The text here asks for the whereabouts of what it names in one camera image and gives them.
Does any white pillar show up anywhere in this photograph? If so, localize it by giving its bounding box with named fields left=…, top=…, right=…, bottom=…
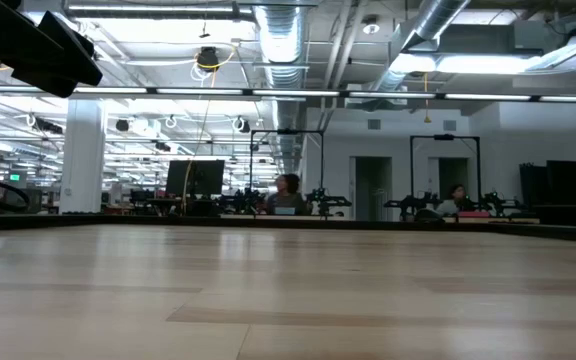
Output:
left=58, top=98, right=109, bottom=216

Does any black computer monitor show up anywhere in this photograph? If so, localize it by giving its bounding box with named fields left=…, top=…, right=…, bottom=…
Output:
left=164, top=159, right=226, bottom=198

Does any person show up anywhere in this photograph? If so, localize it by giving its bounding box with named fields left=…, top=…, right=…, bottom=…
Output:
left=434, top=183, right=470, bottom=218
left=265, top=172, right=310, bottom=217

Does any round ceiling sensor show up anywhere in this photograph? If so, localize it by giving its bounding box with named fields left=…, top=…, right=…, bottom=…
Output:
left=362, top=14, right=381, bottom=37

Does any long ceiling light strip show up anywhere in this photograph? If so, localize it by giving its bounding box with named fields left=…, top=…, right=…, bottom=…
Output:
left=0, top=83, right=576, bottom=105

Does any grey doorway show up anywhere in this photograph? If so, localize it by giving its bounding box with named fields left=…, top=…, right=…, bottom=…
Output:
left=349, top=155, right=394, bottom=222
left=427, top=156, right=471, bottom=217

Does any black background monitor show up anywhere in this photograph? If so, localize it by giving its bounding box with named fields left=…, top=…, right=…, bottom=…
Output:
left=546, top=159, right=576, bottom=207
left=518, top=162, right=550, bottom=208

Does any black ceiling cable reel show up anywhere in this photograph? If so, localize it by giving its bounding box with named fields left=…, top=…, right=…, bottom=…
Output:
left=195, top=45, right=221, bottom=72

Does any thick black curved cable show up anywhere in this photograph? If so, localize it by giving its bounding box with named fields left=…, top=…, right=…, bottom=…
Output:
left=0, top=173, right=32, bottom=211

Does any thin yellow cord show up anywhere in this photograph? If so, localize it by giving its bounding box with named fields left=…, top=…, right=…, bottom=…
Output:
left=181, top=47, right=237, bottom=217

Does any silver ribbed ceiling duct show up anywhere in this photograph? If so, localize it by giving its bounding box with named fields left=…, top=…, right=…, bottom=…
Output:
left=252, top=0, right=310, bottom=177

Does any black background gantry frame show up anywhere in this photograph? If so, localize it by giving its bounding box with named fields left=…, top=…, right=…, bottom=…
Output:
left=409, top=133, right=483, bottom=212
left=248, top=128, right=326, bottom=219

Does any yellow hanging ceiling cord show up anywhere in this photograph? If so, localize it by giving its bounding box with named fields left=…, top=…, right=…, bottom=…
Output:
left=421, top=71, right=432, bottom=125

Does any silver slanted ceiling duct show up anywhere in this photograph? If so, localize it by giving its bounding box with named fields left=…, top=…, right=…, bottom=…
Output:
left=367, top=0, right=472, bottom=92

